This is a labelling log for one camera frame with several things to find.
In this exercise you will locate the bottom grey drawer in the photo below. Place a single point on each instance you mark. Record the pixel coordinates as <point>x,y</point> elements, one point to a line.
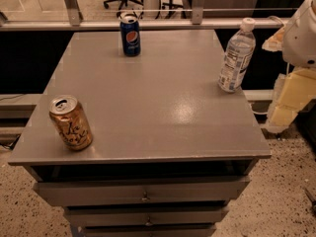
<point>196,230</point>

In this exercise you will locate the metal railing frame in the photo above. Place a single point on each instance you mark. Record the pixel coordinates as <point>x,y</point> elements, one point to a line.
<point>185,24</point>

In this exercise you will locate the top grey drawer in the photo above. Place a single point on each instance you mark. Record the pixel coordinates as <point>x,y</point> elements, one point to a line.
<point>142,191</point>

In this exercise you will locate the middle grey drawer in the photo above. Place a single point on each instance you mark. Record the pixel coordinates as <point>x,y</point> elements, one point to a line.
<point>146,216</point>

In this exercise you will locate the orange LaCroix can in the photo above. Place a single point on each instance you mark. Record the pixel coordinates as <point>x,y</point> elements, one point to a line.
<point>69,119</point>

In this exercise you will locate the grey drawer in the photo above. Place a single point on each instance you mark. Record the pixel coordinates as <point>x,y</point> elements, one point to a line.
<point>146,216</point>
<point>142,191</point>
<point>196,230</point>

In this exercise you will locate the blue Pepsi can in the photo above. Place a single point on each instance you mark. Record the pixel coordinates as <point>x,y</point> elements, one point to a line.
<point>130,36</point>

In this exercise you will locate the clear plastic water bottle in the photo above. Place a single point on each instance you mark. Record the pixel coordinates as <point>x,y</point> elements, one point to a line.
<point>237,56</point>

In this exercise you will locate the grey drawer cabinet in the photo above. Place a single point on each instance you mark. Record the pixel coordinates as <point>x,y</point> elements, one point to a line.
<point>158,115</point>

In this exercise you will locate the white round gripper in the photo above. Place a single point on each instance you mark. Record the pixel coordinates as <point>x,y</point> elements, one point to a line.
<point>302,39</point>

